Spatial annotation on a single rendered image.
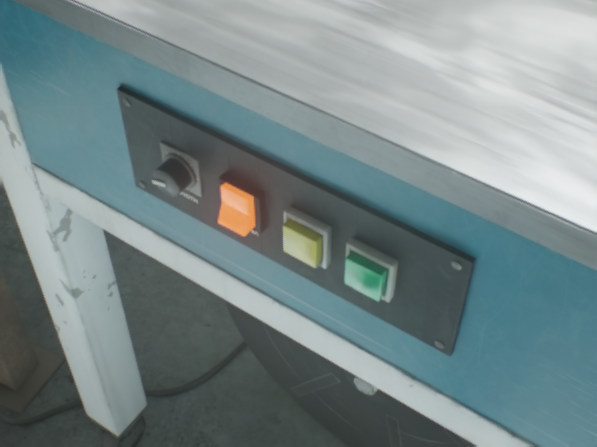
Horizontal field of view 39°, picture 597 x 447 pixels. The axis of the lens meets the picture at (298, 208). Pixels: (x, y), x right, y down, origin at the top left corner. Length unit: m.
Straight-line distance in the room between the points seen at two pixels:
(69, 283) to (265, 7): 0.41
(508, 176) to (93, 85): 0.29
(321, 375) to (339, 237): 0.52
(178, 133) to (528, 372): 0.25
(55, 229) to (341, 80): 0.39
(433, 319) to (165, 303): 0.83
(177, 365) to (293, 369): 0.24
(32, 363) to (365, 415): 0.48
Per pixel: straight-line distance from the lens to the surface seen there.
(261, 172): 0.50
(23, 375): 1.24
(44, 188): 0.73
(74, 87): 0.60
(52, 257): 0.82
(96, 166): 0.64
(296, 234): 0.50
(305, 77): 0.46
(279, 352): 1.02
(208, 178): 0.54
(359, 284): 0.49
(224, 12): 0.51
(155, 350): 1.24
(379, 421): 1.00
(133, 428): 1.12
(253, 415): 1.17
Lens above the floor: 1.02
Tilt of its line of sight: 47 degrees down
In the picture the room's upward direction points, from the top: straight up
